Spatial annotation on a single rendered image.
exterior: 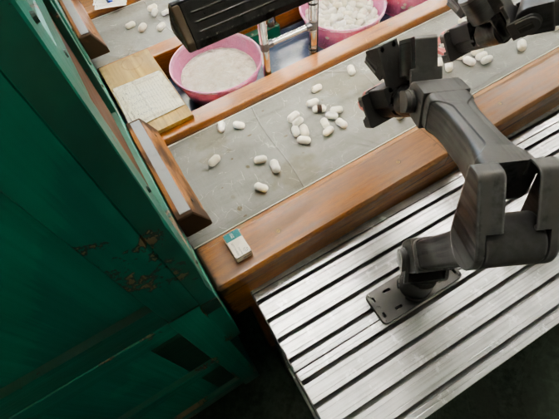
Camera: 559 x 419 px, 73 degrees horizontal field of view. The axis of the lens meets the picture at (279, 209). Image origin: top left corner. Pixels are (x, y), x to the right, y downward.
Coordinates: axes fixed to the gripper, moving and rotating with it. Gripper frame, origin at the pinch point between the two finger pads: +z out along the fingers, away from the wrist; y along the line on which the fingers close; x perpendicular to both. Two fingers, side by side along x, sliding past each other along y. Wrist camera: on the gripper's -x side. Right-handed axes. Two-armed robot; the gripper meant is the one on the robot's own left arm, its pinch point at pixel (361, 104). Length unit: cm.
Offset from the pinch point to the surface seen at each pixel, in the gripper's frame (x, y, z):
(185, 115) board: -12.3, 31.8, 27.0
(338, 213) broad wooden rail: 16.9, 16.4, -5.7
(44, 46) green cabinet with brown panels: -22, 46, -45
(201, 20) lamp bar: -26.1, 25.7, -3.8
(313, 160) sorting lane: 8.4, 11.9, 8.3
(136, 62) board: -30, 35, 48
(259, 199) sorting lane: 9.9, 28.1, 6.5
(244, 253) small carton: 14.1, 37.6, -5.5
